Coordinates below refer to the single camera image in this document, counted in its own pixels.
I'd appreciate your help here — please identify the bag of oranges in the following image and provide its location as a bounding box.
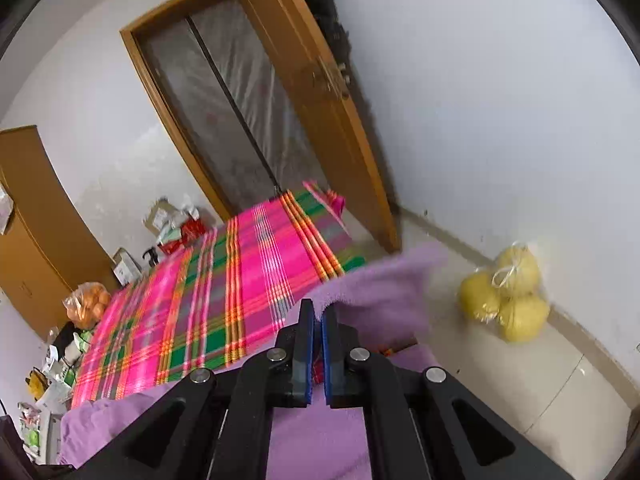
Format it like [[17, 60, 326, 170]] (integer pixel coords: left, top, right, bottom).
[[63, 282, 112, 330]]

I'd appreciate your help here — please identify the plastic bag on wardrobe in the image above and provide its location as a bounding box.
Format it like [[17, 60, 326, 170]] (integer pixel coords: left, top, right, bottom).
[[0, 184, 14, 235]]

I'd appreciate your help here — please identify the plastic-covered doorway curtain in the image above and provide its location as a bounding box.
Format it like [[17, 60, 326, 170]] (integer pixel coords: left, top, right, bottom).
[[141, 0, 328, 212]]

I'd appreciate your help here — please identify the white cardboard box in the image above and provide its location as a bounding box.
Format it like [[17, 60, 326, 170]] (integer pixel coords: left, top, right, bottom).
[[113, 247, 142, 287]]

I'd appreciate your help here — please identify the black spray bottle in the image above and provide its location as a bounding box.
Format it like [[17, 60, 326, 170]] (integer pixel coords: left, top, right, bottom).
[[142, 247, 160, 268]]

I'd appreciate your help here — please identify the wooden door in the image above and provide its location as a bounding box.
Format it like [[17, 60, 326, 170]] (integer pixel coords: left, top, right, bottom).
[[240, 0, 401, 252]]

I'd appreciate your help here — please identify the cluttered glass side table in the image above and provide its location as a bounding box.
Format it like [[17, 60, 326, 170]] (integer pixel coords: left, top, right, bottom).
[[17, 327, 93, 465]]

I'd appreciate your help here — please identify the wooden wardrobe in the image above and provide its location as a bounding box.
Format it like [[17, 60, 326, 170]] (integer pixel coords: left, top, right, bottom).
[[0, 126, 119, 339]]

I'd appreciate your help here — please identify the yellow bag on table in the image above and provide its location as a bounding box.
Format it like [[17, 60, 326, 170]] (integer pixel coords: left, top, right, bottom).
[[25, 367, 49, 401]]

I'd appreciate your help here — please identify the red gift box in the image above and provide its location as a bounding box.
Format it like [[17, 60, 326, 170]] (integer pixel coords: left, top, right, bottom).
[[156, 218, 207, 256]]

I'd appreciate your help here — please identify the bag of yellow pomelos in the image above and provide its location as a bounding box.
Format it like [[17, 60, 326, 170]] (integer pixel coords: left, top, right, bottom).
[[457, 243, 551, 344]]

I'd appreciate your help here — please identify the purple fleece garment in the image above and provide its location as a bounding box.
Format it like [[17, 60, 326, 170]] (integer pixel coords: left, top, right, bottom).
[[58, 244, 444, 479]]

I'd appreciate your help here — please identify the brown cardboard parcel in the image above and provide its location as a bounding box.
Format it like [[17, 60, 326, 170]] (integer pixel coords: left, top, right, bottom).
[[143, 197, 189, 236]]

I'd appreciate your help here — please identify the pink plaid tablecloth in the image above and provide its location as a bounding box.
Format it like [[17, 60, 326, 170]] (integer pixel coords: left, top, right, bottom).
[[72, 181, 364, 408]]

